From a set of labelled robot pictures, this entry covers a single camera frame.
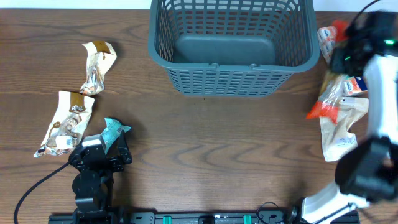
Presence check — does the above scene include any crumpled beige snack bag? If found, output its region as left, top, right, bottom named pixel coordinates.
left=80, top=40, right=117, bottom=96

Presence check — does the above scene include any teal snack packet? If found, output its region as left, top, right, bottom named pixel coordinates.
left=101, top=118, right=131, bottom=154

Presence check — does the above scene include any beige paper pouch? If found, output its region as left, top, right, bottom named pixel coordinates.
left=320, top=97, right=369, bottom=162

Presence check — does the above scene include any multicolour tissue pack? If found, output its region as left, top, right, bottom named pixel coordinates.
left=317, top=26, right=368, bottom=96

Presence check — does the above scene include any orange spaghetti packet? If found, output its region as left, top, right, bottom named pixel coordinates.
left=306, top=20, right=349, bottom=124

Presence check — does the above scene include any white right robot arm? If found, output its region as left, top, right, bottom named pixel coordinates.
left=288, top=11, right=397, bottom=223

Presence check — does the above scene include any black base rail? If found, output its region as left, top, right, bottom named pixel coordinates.
left=48, top=210, right=361, bottom=224

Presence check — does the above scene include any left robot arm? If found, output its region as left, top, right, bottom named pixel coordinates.
left=68, top=131, right=132, bottom=224

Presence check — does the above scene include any beige brown snack bag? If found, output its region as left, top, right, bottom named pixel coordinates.
left=34, top=91, right=95, bottom=158

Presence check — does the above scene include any grey plastic basket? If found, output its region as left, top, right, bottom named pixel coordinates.
left=148, top=0, right=320, bottom=97

